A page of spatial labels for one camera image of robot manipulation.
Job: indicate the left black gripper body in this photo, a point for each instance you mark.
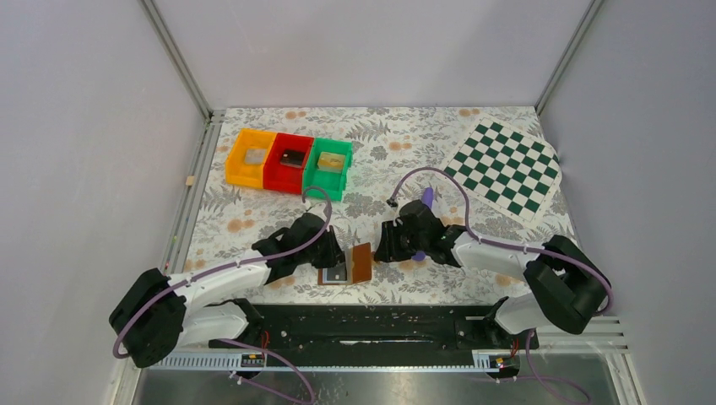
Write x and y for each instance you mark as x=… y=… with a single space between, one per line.
x=320 y=256

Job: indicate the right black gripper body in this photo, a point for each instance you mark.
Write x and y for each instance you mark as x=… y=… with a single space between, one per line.
x=406 y=243

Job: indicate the black credit card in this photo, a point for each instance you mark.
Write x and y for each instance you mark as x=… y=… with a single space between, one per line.
x=336 y=275

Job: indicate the brown leather card holder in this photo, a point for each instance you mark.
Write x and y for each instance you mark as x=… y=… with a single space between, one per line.
x=359 y=266

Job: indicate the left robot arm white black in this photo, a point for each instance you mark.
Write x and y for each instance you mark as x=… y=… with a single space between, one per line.
x=160 y=313

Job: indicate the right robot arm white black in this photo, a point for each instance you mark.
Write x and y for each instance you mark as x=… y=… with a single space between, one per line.
x=566 y=290

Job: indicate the gold card in green bin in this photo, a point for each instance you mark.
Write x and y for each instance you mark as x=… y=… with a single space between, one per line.
x=330 y=162

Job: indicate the black card in red bin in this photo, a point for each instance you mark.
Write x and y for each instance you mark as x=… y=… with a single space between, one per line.
x=292 y=158

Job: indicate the grey card in yellow bin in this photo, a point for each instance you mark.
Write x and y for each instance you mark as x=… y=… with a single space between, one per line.
x=254 y=156

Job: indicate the floral table mat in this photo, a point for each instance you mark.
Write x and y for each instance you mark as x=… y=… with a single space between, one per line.
x=396 y=148

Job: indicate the green plastic bin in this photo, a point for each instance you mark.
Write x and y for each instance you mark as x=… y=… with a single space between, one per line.
x=333 y=182

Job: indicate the red plastic bin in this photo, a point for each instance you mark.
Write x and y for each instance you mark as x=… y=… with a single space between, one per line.
x=281 y=178

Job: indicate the green white checkered board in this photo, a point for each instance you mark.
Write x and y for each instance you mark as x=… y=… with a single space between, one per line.
x=513 y=172

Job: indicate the yellow plastic bin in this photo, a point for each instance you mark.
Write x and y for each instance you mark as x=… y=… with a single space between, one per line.
x=236 y=172

